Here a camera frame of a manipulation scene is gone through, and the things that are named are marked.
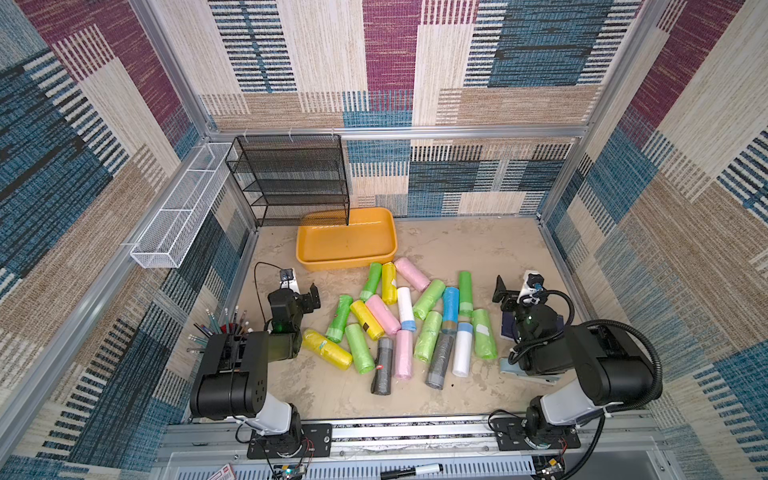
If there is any thin dark green roll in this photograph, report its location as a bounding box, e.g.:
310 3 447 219
458 271 474 318

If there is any light green roll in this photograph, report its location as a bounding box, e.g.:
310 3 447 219
414 310 443 364
413 279 446 320
471 309 498 360

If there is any large yellow bag roll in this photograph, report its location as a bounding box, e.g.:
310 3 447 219
302 329 353 371

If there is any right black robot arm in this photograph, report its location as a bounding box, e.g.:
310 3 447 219
489 270 663 451

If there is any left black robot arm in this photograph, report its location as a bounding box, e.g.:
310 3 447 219
190 285 321 458

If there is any dark green roll left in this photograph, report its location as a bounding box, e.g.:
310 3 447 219
326 294 354 343

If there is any small yellow roll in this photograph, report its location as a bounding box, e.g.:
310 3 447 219
350 300 385 341

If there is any white roll lower right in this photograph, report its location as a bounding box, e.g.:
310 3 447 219
452 322 473 378

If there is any grey roll right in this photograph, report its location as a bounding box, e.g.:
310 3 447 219
425 332 455 390

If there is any pink roll centre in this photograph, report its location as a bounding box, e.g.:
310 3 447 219
365 294 401 336

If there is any yellow roll near box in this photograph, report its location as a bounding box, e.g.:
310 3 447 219
381 262 398 305

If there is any pink roll near box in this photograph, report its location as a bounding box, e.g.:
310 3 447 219
394 257 430 292

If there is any yellow plastic storage box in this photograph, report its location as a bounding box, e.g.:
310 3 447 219
296 207 398 271

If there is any white roll blue end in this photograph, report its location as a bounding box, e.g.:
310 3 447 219
397 287 417 332

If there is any dark grey roll left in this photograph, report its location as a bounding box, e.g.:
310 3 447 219
371 337 394 396

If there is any pink roll lower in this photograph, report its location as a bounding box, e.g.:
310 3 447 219
394 330 413 380

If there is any dark blue notebook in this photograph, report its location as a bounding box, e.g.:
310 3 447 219
501 311 527 343

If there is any red pencil cup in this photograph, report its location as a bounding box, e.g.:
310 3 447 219
187 305 249 353

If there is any black mesh shelf rack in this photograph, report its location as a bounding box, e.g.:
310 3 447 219
226 134 350 227

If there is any black marker pen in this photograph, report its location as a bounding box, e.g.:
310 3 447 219
380 463 443 480

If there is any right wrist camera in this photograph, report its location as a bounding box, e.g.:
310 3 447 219
518 270 544 303

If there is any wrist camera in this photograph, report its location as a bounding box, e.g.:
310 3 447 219
518 270 544 303
279 268 300 293

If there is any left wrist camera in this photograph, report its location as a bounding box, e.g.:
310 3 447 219
279 268 300 293

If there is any white wire wall basket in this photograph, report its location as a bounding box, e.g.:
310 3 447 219
131 143 230 269

